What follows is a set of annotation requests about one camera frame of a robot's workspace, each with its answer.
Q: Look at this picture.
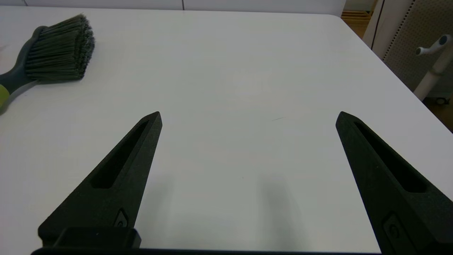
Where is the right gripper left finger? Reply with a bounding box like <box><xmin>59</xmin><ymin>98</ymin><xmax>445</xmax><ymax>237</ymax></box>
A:
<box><xmin>38</xmin><ymin>111</ymin><xmax>163</xmax><ymax>245</ymax></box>

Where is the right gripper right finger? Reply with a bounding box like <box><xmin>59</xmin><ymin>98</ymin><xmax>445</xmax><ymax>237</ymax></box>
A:
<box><xmin>336</xmin><ymin>111</ymin><xmax>453</xmax><ymax>255</ymax></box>

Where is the green handled black brush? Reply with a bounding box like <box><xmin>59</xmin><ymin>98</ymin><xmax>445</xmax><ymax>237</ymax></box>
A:
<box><xmin>0</xmin><ymin>13</ymin><xmax>95</xmax><ymax>108</ymax></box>

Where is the white side table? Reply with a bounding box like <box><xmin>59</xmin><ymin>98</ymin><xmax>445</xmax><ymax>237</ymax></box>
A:
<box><xmin>413</xmin><ymin>46</ymin><xmax>453</xmax><ymax>101</ymax></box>

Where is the grey perforated partition panel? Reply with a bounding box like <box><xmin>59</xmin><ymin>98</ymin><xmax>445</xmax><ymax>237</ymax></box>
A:
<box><xmin>384</xmin><ymin>0</ymin><xmax>453</xmax><ymax>92</ymax></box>

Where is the white table crank handle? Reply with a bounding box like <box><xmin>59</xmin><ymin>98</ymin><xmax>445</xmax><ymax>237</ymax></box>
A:
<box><xmin>416</xmin><ymin>34</ymin><xmax>453</xmax><ymax>56</ymax></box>

